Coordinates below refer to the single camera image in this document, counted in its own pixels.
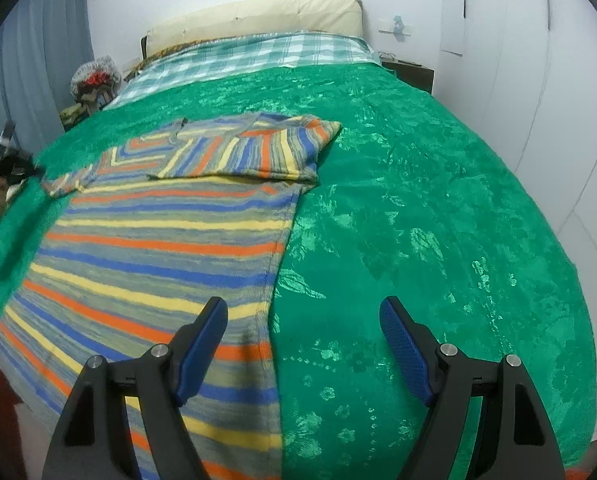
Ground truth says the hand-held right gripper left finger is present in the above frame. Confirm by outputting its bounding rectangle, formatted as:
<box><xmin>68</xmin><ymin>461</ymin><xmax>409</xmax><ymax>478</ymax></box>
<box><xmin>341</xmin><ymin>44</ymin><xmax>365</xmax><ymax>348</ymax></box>
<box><xmin>41</xmin><ymin>296</ymin><xmax>229</xmax><ymax>480</ymax></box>

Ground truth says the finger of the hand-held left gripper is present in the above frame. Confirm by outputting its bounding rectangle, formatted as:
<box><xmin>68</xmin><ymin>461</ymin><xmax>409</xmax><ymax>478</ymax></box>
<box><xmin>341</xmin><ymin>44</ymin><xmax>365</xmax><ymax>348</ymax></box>
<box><xmin>8</xmin><ymin>155</ymin><xmax>48</xmax><ymax>186</ymax></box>

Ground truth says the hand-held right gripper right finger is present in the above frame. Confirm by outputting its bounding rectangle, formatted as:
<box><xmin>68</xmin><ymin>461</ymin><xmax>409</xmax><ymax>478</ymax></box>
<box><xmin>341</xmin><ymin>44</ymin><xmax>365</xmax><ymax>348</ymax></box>
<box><xmin>379</xmin><ymin>296</ymin><xmax>567</xmax><ymax>480</ymax></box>

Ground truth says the striped knitted sweater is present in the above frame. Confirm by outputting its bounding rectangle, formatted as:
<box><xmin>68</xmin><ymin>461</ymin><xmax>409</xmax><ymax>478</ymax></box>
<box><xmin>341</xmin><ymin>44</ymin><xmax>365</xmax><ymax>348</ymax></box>
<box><xmin>0</xmin><ymin>114</ymin><xmax>343</xmax><ymax>480</ymax></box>

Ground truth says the grey-blue curtain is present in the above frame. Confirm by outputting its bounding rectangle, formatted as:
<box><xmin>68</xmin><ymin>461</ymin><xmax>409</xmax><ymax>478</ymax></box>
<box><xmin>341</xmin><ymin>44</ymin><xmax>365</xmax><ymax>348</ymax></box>
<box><xmin>0</xmin><ymin>0</ymin><xmax>95</xmax><ymax>161</ymax></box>

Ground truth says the doll with grey bonnet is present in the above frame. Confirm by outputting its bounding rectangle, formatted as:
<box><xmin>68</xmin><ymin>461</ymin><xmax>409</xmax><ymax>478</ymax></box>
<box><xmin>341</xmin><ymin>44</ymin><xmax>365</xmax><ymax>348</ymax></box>
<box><xmin>60</xmin><ymin>55</ymin><xmax>123</xmax><ymax>131</ymax></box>

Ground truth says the green patterned blanket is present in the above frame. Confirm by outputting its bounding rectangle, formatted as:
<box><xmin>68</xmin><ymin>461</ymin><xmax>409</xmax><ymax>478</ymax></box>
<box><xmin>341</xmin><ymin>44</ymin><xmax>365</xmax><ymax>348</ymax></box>
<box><xmin>0</xmin><ymin>60</ymin><xmax>597</xmax><ymax>480</ymax></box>

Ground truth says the green checked bed sheet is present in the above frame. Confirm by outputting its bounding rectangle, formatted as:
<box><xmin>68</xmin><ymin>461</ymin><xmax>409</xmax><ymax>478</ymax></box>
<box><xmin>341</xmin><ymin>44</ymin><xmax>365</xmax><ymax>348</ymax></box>
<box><xmin>101</xmin><ymin>31</ymin><xmax>382</xmax><ymax>111</ymax></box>

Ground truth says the cream padded headboard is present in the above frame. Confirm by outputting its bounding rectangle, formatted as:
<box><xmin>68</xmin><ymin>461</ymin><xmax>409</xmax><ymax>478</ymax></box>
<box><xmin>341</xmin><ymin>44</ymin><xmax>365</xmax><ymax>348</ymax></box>
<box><xmin>141</xmin><ymin>0</ymin><xmax>364</xmax><ymax>61</ymax></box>

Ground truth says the dark wooden nightstand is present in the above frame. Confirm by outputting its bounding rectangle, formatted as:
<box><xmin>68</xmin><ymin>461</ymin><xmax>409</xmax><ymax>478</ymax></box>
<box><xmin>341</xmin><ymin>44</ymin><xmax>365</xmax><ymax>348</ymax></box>
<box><xmin>381</xmin><ymin>57</ymin><xmax>435</xmax><ymax>96</ymax></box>

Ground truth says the white wardrobe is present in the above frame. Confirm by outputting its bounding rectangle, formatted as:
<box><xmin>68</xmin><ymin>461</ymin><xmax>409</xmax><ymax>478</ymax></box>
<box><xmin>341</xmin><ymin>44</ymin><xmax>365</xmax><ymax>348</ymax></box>
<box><xmin>431</xmin><ymin>0</ymin><xmax>597</xmax><ymax>441</ymax></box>

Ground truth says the small white wall shelf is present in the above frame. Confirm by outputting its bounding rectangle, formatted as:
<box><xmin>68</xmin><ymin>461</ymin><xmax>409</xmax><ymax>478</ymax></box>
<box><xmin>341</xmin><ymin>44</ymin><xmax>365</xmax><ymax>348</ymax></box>
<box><xmin>380</xmin><ymin>15</ymin><xmax>415</xmax><ymax>40</ymax></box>

